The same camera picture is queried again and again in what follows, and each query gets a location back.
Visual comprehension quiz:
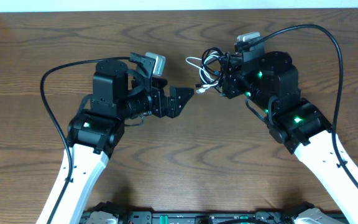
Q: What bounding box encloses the white USB cable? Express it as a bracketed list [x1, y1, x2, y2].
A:
[185, 54, 222, 95]

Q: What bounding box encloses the black USB cable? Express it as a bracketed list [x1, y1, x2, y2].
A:
[195, 47, 229, 96]

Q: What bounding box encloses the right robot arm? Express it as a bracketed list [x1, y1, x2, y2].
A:
[220, 51, 358, 223]

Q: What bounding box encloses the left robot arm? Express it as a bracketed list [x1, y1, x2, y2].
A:
[37, 54, 194, 223]

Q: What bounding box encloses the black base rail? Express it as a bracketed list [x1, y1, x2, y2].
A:
[79, 201, 354, 224]

